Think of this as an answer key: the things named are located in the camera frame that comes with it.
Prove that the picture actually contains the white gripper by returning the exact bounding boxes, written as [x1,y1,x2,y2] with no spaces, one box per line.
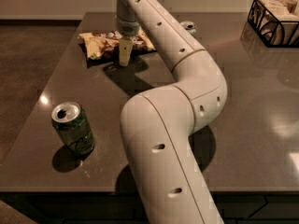
[117,0,139,66]

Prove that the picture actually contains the brown chip bag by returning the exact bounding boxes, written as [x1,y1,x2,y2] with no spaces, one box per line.
[78,29,156,60]

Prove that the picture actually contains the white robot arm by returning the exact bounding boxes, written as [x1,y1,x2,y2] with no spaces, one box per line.
[117,0,227,224]

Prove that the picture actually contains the white green soda can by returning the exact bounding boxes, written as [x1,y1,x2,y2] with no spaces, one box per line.
[180,21,197,35]

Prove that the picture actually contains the dark green soda can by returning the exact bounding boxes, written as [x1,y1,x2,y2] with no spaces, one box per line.
[51,102,94,157]

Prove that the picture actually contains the white paper napkins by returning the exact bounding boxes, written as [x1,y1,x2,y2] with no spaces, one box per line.
[259,0,299,47]

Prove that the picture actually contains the dark cabinet drawers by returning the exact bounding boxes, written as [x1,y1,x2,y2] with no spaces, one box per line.
[1,192,299,224]

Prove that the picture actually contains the black wire napkin basket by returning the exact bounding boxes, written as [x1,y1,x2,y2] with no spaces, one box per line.
[248,0,299,48]

